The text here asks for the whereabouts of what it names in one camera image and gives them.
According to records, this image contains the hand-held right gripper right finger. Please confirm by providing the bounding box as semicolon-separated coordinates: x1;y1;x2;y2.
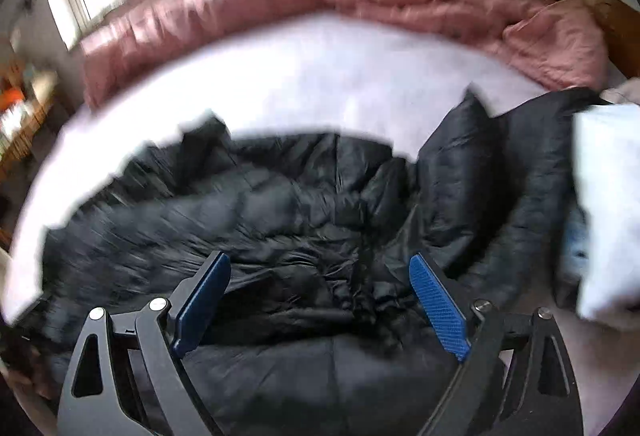
409;252;585;436

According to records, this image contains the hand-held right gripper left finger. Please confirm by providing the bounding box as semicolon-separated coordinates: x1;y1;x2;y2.
57;251;232;436

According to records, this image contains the black down jacket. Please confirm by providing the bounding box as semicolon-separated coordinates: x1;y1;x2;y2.
20;86;616;436

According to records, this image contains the pile of folded clothes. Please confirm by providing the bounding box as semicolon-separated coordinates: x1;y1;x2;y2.
555;103;640;332

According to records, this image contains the carved wooden desk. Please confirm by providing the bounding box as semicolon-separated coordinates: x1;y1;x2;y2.
0;66;66;177

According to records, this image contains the bed with pink sheet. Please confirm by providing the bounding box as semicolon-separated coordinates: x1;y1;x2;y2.
0;13;640;436

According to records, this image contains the orange carrot plush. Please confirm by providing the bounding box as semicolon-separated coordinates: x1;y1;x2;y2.
0;88;25;111

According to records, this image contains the white pillow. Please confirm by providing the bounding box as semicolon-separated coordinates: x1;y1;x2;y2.
600;78;640;107

